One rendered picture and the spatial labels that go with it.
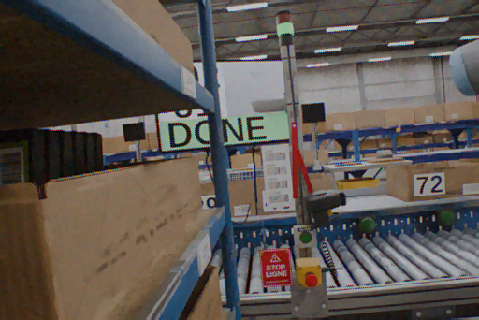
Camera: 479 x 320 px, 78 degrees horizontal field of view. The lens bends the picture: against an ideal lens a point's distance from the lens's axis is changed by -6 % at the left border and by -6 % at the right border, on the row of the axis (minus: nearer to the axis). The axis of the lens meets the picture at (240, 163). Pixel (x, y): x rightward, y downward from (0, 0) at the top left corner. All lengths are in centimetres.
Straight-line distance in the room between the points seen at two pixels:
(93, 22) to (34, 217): 11
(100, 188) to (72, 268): 6
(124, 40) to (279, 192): 83
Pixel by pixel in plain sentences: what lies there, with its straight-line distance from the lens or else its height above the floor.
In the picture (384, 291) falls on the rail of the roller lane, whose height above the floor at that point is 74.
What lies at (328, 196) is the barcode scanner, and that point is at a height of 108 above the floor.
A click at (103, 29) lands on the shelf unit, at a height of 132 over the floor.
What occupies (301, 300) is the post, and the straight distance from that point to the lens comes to 111.
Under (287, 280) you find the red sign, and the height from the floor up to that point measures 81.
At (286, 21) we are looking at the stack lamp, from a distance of 106.
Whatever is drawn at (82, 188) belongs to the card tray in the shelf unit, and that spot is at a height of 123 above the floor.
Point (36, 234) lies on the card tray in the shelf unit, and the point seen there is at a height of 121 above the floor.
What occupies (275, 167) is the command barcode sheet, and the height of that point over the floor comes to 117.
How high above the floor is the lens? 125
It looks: 3 degrees down
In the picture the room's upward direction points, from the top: 6 degrees counter-clockwise
